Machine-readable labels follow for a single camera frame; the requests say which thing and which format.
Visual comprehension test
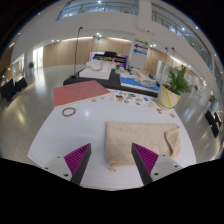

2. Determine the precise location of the pink flat board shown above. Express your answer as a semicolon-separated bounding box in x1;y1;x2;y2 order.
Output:
52;79;112;109

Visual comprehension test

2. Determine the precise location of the black piano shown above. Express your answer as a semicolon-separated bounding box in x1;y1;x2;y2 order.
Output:
89;50;129;69

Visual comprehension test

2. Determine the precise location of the thin black stand pole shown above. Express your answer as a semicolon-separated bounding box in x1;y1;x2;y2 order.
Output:
71;26;84;79

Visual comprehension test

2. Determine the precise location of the small green floor plant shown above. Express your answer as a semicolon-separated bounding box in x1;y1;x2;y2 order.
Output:
27;61;36;77

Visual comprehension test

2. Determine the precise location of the white bedding pile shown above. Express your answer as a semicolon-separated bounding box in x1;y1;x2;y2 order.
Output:
79;59;117;80

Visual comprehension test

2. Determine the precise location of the beige terry towel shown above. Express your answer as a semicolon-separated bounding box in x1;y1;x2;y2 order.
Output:
104;121;183;172

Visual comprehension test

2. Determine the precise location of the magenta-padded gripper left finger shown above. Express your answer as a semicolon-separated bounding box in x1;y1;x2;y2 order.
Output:
42;143;93;186

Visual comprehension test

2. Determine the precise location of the potted plant in striped pot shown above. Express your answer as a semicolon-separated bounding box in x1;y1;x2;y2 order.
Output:
157;64;191;110

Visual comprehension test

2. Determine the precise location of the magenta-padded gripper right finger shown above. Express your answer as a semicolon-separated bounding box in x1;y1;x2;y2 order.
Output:
131;142;184;187

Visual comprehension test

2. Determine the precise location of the group of black chairs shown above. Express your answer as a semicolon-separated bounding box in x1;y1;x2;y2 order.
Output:
0;77;28;103
203;109;223;138

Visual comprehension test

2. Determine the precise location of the white sign with arrows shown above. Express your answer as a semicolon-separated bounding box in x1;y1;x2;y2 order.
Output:
129;39;150;70

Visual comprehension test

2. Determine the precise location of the black low platform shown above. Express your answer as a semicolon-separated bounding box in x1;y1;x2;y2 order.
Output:
63;68;160;98

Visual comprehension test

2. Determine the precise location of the white sheet with colourful shapes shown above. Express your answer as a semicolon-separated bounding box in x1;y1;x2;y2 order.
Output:
111;89;158;108

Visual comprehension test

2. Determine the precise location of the wooden ring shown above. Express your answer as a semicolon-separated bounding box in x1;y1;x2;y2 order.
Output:
61;107;77;118

